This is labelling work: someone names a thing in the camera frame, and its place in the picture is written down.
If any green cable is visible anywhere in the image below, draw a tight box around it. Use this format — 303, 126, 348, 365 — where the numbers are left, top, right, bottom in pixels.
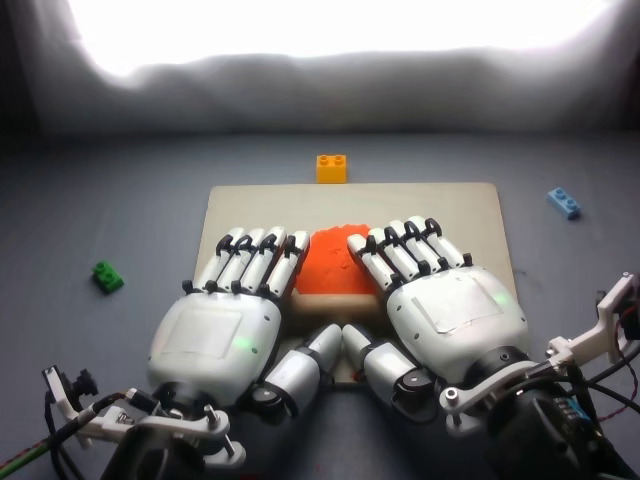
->
0, 434, 54, 474

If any blue flat toy brick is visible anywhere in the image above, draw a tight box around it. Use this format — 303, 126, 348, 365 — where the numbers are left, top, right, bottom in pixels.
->
544, 186, 585, 221

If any green toy brick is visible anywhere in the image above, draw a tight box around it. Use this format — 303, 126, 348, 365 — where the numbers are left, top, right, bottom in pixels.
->
91, 259, 125, 295

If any flat orange play dough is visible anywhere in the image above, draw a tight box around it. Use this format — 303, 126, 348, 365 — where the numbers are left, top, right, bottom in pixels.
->
294, 224, 381, 296

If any white backdrop sheet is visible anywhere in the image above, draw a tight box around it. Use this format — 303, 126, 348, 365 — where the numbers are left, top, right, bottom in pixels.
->
0, 0, 640, 136

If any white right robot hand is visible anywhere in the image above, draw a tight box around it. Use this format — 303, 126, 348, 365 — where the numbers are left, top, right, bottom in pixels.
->
342, 216, 531, 421

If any red black twisted cable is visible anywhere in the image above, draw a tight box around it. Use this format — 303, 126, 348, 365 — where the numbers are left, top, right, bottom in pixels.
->
597, 357, 640, 426

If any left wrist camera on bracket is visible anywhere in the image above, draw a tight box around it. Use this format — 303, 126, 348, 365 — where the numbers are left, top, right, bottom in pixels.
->
40, 366, 126, 449

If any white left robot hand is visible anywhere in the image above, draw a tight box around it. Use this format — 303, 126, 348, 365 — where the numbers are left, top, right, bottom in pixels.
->
145, 227, 346, 426

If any wooden rolling pin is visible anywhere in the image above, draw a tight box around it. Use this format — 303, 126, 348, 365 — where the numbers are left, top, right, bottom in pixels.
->
289, 292, 387, 321

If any light wooden board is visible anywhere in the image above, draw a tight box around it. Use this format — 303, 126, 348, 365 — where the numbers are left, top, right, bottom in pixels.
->
192, 182, 519, 389

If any yellow toy brick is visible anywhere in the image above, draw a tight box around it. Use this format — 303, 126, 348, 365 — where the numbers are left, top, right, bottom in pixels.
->
315, 153, 350, 185

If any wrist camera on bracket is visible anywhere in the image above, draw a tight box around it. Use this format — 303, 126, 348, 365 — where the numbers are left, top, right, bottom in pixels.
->
40, 366, 126, 449
547, 272, 640, 364

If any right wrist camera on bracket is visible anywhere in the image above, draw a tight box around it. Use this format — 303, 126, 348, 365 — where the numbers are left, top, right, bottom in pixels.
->
547, 272, 640, 364

